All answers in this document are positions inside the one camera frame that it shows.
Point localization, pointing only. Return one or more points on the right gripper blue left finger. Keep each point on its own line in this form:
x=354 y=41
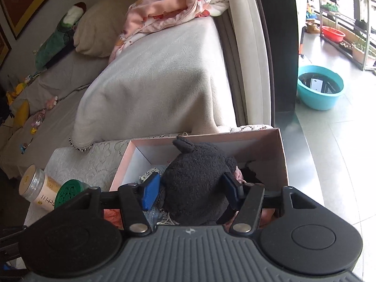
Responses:
x=150 y=190

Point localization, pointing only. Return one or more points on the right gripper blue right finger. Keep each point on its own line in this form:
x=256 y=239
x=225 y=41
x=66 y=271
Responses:
x=233 y=190

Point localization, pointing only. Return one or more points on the black plush toy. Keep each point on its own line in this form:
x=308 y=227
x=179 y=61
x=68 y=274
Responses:
x=193 y=194

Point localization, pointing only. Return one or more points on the pink fabric piece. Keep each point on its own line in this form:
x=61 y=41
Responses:
x=114 y=215

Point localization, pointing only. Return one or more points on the pink cardboard box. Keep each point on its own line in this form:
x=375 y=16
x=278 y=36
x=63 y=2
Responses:
x=260 y=150

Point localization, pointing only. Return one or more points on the floral tin with silver lid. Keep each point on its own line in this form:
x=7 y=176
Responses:
x=39 y=188

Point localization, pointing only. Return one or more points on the green lid glass jar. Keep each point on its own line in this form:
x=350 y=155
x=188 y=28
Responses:
x=68 y=191

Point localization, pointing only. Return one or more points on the grey covered sofa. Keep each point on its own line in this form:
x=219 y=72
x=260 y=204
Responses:
x=172 y=81

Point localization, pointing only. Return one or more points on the pink small plush toy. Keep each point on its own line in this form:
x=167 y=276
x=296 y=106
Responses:
x=51 y=103

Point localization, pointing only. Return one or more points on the yellow cushion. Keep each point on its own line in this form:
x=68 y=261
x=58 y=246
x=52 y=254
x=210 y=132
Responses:
x=21 y=116

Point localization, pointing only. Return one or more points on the teal water basin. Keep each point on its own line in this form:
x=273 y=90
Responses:
x=318 y=87

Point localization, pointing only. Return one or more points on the beige curtain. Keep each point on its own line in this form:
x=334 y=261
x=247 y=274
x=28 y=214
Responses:
x=247 y=54

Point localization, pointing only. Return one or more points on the beige pillow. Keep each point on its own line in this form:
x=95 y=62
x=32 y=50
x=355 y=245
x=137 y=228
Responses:
x=100 y=26

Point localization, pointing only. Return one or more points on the green plush toy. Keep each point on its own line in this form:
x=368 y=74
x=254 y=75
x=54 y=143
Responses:
x=60 y=42

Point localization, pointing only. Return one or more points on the pink floral blanket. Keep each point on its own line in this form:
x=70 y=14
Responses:
x=148 y=16

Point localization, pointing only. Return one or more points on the red plastic basin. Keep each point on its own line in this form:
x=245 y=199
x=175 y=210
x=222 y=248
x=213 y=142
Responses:
x=333 y=34

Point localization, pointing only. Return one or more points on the middle framed red picture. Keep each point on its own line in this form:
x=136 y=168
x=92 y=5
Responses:
x=5 y=47

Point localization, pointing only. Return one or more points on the metal balcony shelf rack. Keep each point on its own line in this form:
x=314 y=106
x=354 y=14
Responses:
x=355 y=18

